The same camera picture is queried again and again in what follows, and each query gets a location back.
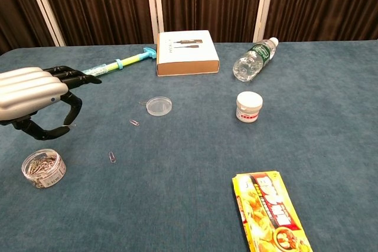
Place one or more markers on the small white plastic jar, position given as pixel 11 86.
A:
pixel 249 107

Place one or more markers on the clear round plastic lid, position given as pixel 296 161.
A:
pixel 159 106

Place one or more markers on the clear paperclip container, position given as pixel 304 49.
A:
pixel 44 169

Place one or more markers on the green blue toy water pump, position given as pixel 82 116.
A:
pixel 127 61

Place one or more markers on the clear water bottle green label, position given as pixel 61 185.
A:
pixel 254 60

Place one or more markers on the brown pleated curtain panel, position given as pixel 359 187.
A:
pixel 209 1
pixel 97 4
pixel 14 7
pixel 325 1

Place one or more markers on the white cardboard product box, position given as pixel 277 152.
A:
pixel 186 52

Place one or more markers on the white screen frame post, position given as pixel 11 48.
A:
pixel 44 7
pixel 154 4
pixel 264 4

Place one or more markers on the yellow snack package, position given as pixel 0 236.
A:
pixel 271 213

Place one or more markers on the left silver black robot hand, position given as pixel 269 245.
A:
pixel 29 92

